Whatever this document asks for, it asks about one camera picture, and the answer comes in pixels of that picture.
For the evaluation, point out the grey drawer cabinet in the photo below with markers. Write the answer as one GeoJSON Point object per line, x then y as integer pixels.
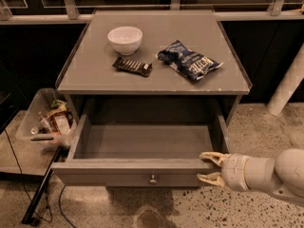
{"type": "Point", "coordinates": [89, 70]}

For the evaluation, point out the white ceramic bowl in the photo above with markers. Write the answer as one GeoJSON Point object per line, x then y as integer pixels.
{"type": "Point", "coordinates": [125, 40]}

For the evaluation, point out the blue chip bag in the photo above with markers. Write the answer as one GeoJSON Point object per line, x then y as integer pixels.
{"type": "Point", "coordinates": [190, 64]}

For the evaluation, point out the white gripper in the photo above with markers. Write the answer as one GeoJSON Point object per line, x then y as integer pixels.
{"type": "Point", "coordinates": [234, 171]}

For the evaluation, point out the black metal stand leg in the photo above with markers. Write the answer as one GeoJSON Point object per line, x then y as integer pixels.
{"type": "Point", "coordinates": [43, 184]}

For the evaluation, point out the green snack packet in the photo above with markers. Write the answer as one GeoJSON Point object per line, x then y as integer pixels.
{"type": "Point", "coordinates": [57, 102]}

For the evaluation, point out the black snack bar wrapper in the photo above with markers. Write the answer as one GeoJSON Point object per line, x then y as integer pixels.
{"type": "Point", "coordinates": [133, 67]}

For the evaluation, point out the grey top drawer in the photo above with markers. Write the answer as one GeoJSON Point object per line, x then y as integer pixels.
{"type": "Point", "coordinates": [123, 142]}

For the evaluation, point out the brown labelled snack package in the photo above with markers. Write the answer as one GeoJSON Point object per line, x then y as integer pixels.
{"type": "Point", "coordinates": [60, 119]}

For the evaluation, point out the clear plastic bin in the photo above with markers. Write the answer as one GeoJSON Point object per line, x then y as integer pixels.
{"type": "Point", "coordinates": [38, 128]}

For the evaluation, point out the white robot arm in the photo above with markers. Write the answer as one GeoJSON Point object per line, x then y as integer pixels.
{"type": "Point", "coordinates": [281, 178]}

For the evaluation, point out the metal window railing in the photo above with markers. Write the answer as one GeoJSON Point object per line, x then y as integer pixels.
{"type": "Point", "coordinates": [35, 12]}

